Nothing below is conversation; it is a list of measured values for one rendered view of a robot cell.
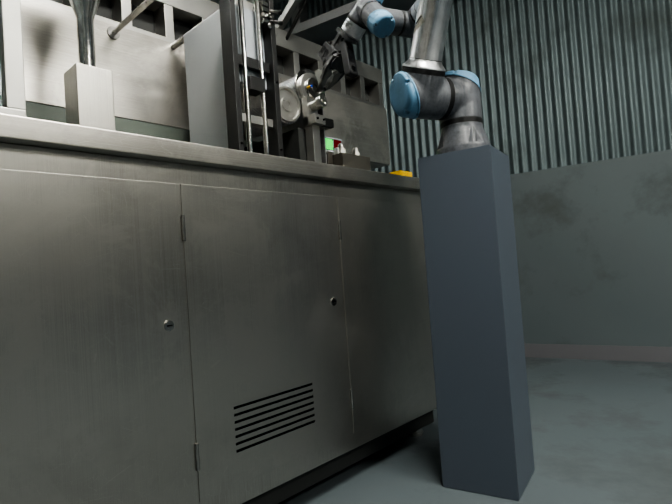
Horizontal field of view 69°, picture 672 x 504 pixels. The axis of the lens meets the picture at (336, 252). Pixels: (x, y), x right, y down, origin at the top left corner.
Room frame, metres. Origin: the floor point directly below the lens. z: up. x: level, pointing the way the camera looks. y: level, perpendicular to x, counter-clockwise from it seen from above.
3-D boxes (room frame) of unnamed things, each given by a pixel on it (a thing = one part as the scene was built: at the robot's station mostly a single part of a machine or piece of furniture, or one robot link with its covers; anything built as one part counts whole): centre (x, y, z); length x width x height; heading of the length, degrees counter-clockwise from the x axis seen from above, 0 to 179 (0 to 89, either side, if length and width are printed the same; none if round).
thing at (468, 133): (1.38, -0.38, 0.95); 0.15 x 0.15 x 0.10
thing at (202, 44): (1.58, 0.39, 1.17); 0.34 x 0.05 x 0.54; 47
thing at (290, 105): (1.72, 0.22, 1.18); 0.26 x 0.12 x 0.12; 47
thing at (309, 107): (1.67, 0.04, 1.05); 0.06 x 0.05 x 0.31; 47
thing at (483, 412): (1.38, -0.38, 0.45); 0.20 x 0.20 x 0.90; 57
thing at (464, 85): (1.38, -0.37, 1.07); 0.13 x 0.12 x 0.14; 114
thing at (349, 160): (1.96, 0.04, 1.00); 0.40 x 0.16 x 0.06; 47
